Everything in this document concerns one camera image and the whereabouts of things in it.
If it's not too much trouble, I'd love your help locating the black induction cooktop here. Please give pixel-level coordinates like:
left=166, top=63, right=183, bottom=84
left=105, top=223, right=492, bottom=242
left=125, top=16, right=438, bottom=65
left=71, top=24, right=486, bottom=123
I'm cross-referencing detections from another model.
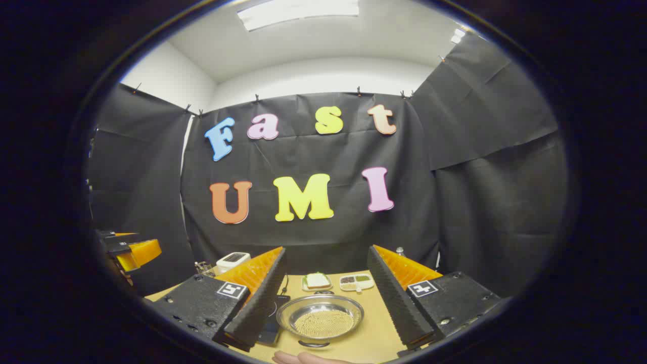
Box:
left=255, top=295, right=291, bottom=347

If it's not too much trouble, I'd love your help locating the stainless steel pot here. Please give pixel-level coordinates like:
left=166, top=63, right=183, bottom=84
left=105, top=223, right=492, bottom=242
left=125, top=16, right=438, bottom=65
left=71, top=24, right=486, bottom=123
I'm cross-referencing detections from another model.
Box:
left=276, top=290, right=364, bottom=348

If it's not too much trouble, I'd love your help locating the small white plate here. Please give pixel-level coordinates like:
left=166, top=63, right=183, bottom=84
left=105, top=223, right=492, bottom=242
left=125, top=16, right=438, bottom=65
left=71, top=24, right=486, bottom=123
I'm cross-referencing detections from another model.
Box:
left=302, top=273, right=333, bottom=292

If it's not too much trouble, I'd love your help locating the pile of soybeans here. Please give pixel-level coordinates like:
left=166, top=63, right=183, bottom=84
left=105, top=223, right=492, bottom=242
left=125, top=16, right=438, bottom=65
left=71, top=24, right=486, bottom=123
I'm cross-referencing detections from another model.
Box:
left=294, top=309, right=354, bottom=339

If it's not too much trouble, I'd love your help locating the white kitchen appliance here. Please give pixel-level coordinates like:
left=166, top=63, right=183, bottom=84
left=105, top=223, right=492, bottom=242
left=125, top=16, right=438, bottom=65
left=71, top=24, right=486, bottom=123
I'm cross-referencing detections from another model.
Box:
left=216, top=252, right=251, bottom=274

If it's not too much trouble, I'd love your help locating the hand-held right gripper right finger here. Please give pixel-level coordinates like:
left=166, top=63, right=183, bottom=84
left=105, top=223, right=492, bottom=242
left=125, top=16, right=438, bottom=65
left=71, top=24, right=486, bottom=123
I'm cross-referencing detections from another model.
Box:
left=367, top=245, right=502, bottom=357

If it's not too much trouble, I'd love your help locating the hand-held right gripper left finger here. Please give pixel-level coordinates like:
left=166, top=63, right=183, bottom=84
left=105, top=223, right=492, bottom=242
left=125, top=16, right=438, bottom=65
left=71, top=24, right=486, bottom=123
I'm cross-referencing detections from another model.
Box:
left=152, top=246, right=288, bottom=353

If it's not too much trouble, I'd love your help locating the white divided dish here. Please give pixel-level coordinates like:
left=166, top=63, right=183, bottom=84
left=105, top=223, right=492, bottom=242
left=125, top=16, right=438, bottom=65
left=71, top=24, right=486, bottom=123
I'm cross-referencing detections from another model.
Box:
left=339, top=274, right=375, bottom=294

